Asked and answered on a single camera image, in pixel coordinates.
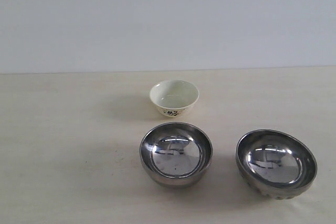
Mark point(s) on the smooth steel bowl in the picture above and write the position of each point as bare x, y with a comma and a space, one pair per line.
176, 154

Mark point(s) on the ribbed steel bowl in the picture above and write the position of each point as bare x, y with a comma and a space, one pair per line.
275, 164

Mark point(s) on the white floral ceramic bowl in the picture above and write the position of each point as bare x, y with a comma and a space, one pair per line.
173, 98

